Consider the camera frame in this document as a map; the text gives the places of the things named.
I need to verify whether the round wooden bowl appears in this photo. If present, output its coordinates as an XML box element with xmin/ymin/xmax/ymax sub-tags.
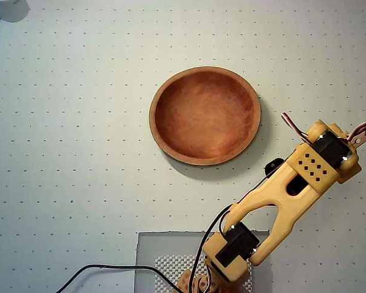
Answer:
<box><xmin>148</xmin><ymin>65</ymin><xmax>262</xmax><ymax>167</ymax></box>

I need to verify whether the white mesh mat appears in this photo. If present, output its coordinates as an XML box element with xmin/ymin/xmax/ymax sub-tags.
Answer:
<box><xmin>154</xmin><ymin>255</ymin><xmax>257</xmax><ymax>293</ymax></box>

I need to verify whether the white round object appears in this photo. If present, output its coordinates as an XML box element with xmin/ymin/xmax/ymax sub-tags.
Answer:
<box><xmin>0</xmin><ymin>0</ymin><xmax>31</xmax><ymax>23</ymax></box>

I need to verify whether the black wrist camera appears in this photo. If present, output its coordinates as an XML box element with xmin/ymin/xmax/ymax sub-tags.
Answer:
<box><xmin>264</xmin><ymin>158</ymin><xmax>285</xmax><ymax>178</ymax></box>

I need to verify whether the grey base plate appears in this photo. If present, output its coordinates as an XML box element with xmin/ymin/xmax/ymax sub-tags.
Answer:
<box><xmin>135</xmin><ymin>231</ymin><xmax>271</xmax><ymax>293</ymax></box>

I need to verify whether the black cable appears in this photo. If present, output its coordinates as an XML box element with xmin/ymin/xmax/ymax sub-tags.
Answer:
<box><xmin>55</xmin><ymin>170</ymin><xmax>278</xmax><ymax>293</ymax></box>

